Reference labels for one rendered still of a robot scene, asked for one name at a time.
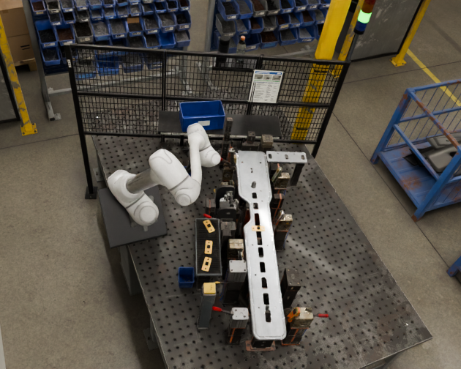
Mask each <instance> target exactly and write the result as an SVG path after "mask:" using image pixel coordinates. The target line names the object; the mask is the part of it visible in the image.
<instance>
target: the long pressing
mask: <svg viewBox="0 0 461 369"><path fill-rule="evenodd" d="M235 155H236V157H237V159H236V175H237V184H238V192H239V197H240V198H241V199H242V200H244V201H245V202H247V203H248V205H249V211H250V221H249V222H248V223H247V224H246V225H245V226H244V228H243V231H244V247H245V256H246V263H247V279H248V288H249V296H250V312H251V321H252V334H253V336H254V338H255V339H257V340H283V339H284V338H285V337H286V335H287V331H286V325H285V315H284V310H283V303H282V293H281V288H280V277H279V272H278V266H277V256H276V250H275V244H274V234H273V228H272V222H271V212H270V206H269V204H270V201H271V198H272V194H271V185H270V179H269V170H268V164H267V159H266V154H265V153H264V152H256V151H238V153H235ZM242 162H243V163H242ZM251 168H252V169H251ZM251 171H252V173H251ZM253 181H256V188H252V187H251V185H252V182H253ZM252 193H256V195H257V198H252ZM262 201H263V202H262ZM254 203H257V204H258V209H254V208H253V204H254ZM255 214H259V220H260V226H265V231H261V239H262V245H258V242H257V235H256V231H252V226H255ZM267 245H268V246H267ZM259 247H262V248H263V258H260V257H259V255H258V248H259ZM260 262H264V264H265V270H266V272H264V273H262V272H261V268H260ZM262 277H265V278H266V282H267V288H262V282H261V278H262ZM263 294H268V295H269V310H270V314H271V322H266V315H265V310H266V306H265V305H264V301H263ZM275 307H276V308H275Z"/></svg>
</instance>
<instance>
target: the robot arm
mask: <svg viewBox="0 0 461 369"><path fill-rule="evenodd" d="M187 134H188V143H189V147H188V148H186V149H183V151H186V152H188V151H190V162H189V163H188V164H189V165H188V166H187V167H186V168H184V166H183V165H182V164H181V163H180V162H179V160H178V159H177V158H176V157H175V156H174V155H173V154H172V153H170V152H169V151H167V150H165V149H159V150H158V151H156V152H155V153H154V154H152V155H151V156H150V158H149V166H150V168H149V169H147V170H145V171H143V172H141V173H139V174H137V175H135V174H131V173H128V172H127V171H125V170H117V171H116V172H115V173H113V174H112V175H111V176H110V177H108V186H109V189H110V191H111V192H112V194H113V195H114V196H115V198H116V199H117V200H118V201H119V203H120V204H121V205H122V206H123V207H124V208H125V209H126V210H127V211H128V212H129V215H130V226H131V227H132V228H134V227H136V226H139V225H141V226H143V230H144V231H148V226H150V225H152V224H153V223H156V222H157V221H158V219H157V218H158V215H159V210H158V208H157V206H156V205H155V204H154V197H153V196H152V195H150V196H149V197H148V196H147V195H146V194H145V193H144V190H146V189H149V188H150V187H153V186H155V185H163V186H166V187H167V188H168V189H169V191H170V192H171V193H172V195H173V196H174V198H175V199H176V202H177V203H178V204H179V205H181V206H188V205H190V204H192V203H193V202H195V200H196V199H197V198H198V196H199V194H200V186H201V180H202V170H201V166H203V167H213V166H215V165H217V164H218V163H220V159H221V158H220V155H219V154H218V153H217V152H216V151H215V150H214V149H213V148H212V146H211V144H210V142H209V138H208V136H207V134H206V131H205V130H204V128H203V127H202V126H201V125H200V124H198V123H194V124H191V125H190V126H188V128H187ZM190 172H191V177H190V175H189V173H190Z"/></svg>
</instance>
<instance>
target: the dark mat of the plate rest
mask: <svg viewBox="0 0 461 369"><path fill-rule="evenodd" d="M203 221H205V220H196V233H197V274H221V267H220V240H219V226H218V220H209V221H210V223H211V224H212V226H213V228H214V231H212V232H211V233H209V232H208V230H207V228H206V227H205V225H204V223H203ZM206 241H212V249H211V254H207V253H205V246H206ZM205 257H208V258H211V264H210V267H209V270H208V271H204V270H202V266H203V262H204V259H205Z"/></svg>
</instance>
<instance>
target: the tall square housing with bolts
mask: <svg viewBox="0 0 461 369"><path fill-rule="evenodd" d="M246 273H247V263H246V261H229V264H228V268H227V272H226V275H225V281H224V284H223V288H222V293H221V294H220V301H221V303H222V305H229V306H230V305H232V306H235V305H236V306H237V305H238V306H239V305H240V304H239V301H238V299H239V295H240V292H241V285H242V283H243V282H244V279H245V276H246ZM228 282H234V283H228Z"/></svg>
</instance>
